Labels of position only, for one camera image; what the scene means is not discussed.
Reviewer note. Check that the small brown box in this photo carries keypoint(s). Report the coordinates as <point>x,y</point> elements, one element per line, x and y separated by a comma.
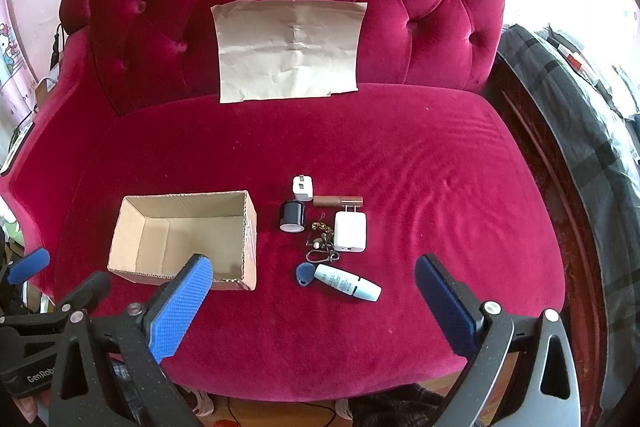
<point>44,91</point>

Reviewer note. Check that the small white cube charger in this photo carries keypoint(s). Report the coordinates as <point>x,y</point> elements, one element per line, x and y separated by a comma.
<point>302,189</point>

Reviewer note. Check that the red velvet tufted sofa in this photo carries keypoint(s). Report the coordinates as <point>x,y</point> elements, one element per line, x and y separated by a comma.
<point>400,157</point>

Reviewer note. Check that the blue key fob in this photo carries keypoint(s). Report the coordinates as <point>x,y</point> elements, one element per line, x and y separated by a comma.
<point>303,274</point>

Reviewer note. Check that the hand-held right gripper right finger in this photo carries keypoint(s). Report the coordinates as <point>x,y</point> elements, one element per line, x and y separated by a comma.
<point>445,312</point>

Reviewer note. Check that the black round container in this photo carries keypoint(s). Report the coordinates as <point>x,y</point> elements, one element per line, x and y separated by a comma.
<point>292,214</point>

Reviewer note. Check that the light blue tube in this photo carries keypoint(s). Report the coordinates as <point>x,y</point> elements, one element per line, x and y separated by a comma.
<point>347,282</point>

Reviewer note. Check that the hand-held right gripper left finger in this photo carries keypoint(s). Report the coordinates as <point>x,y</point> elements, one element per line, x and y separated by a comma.
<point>177,309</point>

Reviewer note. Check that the grey plaid blanket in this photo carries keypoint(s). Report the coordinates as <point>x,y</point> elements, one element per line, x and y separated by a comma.
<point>575,132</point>

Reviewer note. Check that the cardboard box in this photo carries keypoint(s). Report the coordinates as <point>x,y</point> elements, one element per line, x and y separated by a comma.
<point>150,232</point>

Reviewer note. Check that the cartoon wall poster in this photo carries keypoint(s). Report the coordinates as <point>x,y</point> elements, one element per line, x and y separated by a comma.
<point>10,57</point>

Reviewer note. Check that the large white charger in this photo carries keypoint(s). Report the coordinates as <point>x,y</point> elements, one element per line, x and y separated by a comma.
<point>350,232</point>

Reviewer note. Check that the dark plaid cloth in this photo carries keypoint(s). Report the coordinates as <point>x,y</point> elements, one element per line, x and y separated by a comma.
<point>400,407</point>

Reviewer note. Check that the brown lipstick tube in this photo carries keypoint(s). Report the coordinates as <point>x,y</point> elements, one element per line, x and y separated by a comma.
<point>337,201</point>

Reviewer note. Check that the brown paper sheet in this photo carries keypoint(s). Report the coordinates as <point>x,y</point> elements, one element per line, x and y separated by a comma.
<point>290,52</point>

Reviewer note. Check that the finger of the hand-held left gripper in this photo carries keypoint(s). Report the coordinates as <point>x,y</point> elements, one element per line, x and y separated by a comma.
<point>87,289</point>
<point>29,264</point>

